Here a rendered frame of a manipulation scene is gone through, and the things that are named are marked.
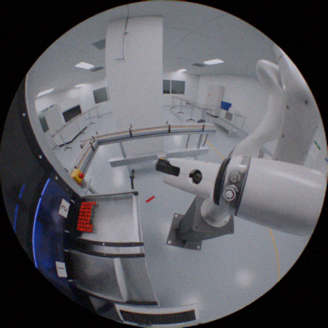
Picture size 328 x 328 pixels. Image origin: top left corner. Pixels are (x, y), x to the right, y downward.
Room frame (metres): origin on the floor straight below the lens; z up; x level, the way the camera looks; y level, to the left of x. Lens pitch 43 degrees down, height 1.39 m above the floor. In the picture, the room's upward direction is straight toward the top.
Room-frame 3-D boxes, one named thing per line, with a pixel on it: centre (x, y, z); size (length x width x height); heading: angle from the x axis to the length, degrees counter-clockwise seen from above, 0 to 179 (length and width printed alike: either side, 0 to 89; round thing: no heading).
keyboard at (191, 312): (-0.57, 0.03, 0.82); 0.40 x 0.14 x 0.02; 96
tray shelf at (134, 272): (-0.08, 0.32, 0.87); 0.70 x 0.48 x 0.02; 12
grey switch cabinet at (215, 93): (6.38, -3.23, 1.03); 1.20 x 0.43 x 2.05; 12
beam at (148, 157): (1.13, 0.03, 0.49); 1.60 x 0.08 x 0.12; 102
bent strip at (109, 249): (-0.05, 0.18, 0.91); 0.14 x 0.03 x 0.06; 102
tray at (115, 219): (0.09, 0.32, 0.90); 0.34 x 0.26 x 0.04; 101
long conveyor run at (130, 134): (1.10, 0.17, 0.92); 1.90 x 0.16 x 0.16; 102
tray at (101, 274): (-0.26, 0.36, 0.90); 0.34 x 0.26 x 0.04; 102
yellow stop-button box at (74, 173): (0.29, 0.59, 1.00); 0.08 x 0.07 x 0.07; 102
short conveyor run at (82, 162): (0.54, 0.79, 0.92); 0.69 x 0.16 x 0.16; 12
